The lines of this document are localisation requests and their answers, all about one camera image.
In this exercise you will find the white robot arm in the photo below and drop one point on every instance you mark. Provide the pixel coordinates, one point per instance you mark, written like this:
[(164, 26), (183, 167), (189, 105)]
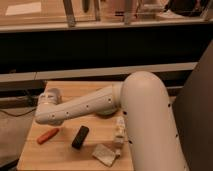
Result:
[(150, 123)]

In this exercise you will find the green bowl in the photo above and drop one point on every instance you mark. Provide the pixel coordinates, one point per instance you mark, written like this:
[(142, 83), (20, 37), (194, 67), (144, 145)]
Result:
[(107, 112)]

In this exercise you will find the white tube bottle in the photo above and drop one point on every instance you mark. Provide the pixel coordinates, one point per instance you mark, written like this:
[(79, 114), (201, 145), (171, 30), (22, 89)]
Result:
[(119, 136)]

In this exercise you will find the black rectangular sponge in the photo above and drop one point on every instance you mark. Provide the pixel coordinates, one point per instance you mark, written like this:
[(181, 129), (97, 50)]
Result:
[(80, 137)]

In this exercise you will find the white folded cloth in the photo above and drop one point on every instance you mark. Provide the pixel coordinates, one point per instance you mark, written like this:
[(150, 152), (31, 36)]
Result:
[(104, 154)]

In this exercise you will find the black bag on shelf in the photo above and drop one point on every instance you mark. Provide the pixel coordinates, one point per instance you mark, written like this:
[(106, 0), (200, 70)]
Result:
[(189, 8)]

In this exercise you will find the white paper sheet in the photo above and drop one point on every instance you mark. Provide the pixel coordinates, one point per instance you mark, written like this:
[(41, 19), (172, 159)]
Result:
[(21, 9)]

